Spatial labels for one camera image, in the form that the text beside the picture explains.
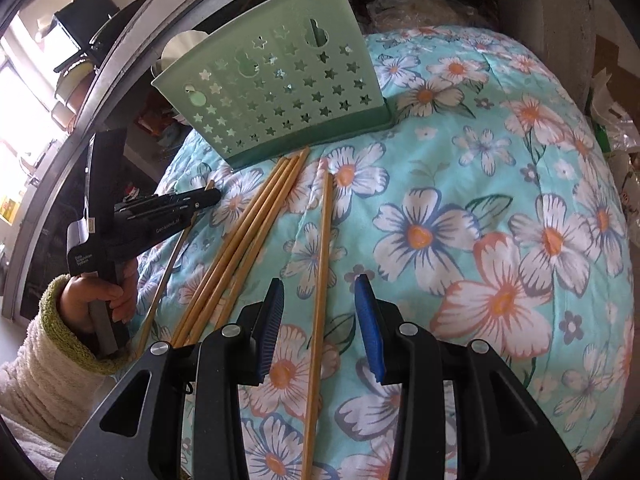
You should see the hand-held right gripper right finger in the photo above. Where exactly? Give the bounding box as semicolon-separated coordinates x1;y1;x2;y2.
354;274;584;480

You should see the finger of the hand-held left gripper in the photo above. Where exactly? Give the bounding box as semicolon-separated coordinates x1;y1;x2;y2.
116;187;222;223

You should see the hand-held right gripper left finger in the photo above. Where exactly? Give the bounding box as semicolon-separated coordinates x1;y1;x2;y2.
55;277;286;480

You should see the bundle of bamboo chopsticks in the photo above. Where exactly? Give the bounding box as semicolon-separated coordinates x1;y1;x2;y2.
190;154;302;345

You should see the green star-perforated utensil holder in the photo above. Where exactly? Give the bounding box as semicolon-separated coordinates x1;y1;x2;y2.
150;0;396;170

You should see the white rice paddle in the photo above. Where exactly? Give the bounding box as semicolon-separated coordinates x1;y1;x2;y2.
160;30;209;69

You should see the person's left forearm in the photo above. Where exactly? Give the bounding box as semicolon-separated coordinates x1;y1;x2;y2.
0;274;138;467

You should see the person's left hand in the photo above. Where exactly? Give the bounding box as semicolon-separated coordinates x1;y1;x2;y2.
57;264;139;335

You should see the floral turquoise quilted blanket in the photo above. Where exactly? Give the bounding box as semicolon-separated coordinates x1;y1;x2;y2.
134;26;629;480

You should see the black wok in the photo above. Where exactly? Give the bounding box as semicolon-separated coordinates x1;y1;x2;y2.
89;0;152;57

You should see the crumpled clear plastic bag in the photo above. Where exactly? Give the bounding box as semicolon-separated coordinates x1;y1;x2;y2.
366;0;493;37

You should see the cardboard box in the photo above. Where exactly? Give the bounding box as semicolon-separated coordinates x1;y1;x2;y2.
594;34;640;92

